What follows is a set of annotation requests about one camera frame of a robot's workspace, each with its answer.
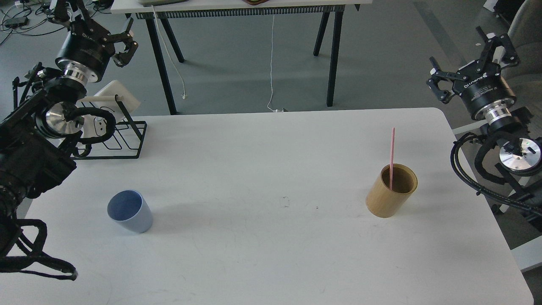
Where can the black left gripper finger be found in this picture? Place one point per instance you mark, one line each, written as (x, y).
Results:
(122, 59)
(125, 36)

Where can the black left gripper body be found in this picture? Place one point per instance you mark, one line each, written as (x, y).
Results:
(86, 44)

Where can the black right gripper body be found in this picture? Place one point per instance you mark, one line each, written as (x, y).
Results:
(480, 89)

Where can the blue plastic cup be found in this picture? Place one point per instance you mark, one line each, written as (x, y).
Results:
(130, 210)

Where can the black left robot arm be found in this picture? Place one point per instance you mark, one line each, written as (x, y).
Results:
(45, 131)

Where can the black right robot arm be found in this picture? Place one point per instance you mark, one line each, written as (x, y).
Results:
(506, 149)

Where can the white plate on rack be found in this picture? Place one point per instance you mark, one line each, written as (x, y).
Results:
(129, 101)

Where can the wooden rack dowel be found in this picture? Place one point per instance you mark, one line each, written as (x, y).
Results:
(100, 99)

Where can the white mug on rack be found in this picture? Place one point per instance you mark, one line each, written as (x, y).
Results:
(99, 126)

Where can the background table black legs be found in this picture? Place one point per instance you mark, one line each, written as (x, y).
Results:
(157, 17)

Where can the bamboo cylinder holder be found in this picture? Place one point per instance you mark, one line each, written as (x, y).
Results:
(394, 185)

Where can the black wire drying rack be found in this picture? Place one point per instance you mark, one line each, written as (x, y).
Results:
(126, 142)

